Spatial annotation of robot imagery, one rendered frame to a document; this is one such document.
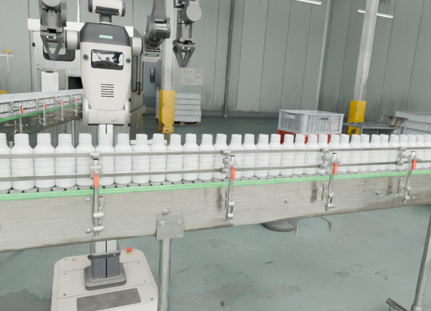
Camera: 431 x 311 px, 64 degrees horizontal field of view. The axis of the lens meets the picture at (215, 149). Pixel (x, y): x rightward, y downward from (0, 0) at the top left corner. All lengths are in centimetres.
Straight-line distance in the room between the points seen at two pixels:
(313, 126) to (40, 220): 302
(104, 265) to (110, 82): 95
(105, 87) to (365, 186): 128
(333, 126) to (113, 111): 273
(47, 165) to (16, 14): 1228
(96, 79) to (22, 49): 1156
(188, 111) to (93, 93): 922
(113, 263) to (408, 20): 1320
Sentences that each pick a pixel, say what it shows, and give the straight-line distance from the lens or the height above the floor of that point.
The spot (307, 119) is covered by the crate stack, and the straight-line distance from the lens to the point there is 365.
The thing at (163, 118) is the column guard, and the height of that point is 39.
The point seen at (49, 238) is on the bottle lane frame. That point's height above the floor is 85.
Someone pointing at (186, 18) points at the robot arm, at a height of 156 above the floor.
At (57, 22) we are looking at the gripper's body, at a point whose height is 151.
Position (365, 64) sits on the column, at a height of 220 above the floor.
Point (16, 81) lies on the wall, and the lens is 1325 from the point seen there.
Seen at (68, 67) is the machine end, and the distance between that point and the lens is 498.
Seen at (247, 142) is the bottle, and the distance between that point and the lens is 131.
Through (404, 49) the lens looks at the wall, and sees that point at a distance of 1401.
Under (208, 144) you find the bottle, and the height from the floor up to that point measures 113.
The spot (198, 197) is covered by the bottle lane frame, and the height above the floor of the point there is 95.
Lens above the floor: 135
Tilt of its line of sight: 11 degrees down
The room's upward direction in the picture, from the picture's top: 4 degrees clockwise
